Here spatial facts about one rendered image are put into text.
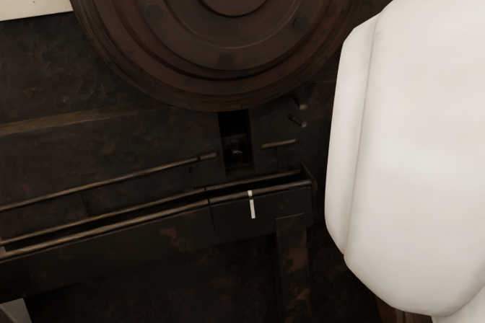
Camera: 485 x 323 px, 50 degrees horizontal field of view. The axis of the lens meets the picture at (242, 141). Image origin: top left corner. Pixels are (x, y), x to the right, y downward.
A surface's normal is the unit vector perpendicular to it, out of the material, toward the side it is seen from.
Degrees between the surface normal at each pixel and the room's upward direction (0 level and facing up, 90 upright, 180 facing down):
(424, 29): 31
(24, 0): 90
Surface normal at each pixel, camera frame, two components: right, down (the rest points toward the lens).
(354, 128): -0.81, -0.10
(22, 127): -0.11, -0.90
